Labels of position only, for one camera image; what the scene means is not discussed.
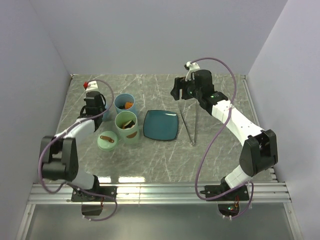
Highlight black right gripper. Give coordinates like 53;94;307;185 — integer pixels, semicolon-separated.
170;76;203;101

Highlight blue canister lid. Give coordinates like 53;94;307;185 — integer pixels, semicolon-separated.
102;103;110;122

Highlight green canister lid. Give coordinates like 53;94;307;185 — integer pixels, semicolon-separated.
97;131;119;151

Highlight sushi roll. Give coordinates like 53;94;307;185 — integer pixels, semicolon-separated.
122;120;136;130

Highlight metal tongs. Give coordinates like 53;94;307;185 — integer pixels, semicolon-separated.
177;100;197;147

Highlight orange fried chicken piece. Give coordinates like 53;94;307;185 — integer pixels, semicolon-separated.
124;102;134;110

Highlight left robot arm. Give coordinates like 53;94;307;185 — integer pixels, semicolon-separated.
38;90;106;201

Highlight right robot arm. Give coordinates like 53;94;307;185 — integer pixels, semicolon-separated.
170;69;278;200

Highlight blue cylindrical canister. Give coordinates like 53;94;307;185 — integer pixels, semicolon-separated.
114;93;138;116

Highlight green cylindrical canister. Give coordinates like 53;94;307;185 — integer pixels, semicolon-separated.
115;111;140;144

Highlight teal square plate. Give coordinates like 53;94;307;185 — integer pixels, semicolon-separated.
143;110;179;142

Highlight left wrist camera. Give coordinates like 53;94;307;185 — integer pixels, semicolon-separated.
83;80;99;93

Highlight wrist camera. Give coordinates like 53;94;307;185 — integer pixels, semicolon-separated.
184;61;200;81
83;80;99;93

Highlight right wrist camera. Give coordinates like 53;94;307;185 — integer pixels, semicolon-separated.
184;61;200;81

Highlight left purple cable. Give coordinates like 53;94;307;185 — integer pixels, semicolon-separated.
37;79;118;222

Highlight purple cable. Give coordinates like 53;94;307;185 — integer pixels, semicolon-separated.
189;57;254;220
37;79;118;222

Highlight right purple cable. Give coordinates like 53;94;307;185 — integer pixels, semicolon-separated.
189;57;254;220

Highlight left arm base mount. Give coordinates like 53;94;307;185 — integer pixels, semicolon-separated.
70;186;118;222

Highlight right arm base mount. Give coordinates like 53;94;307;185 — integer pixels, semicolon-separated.
200;184;253;220

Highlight aluminium rail frame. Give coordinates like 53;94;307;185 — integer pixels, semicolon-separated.
18;74;303;240

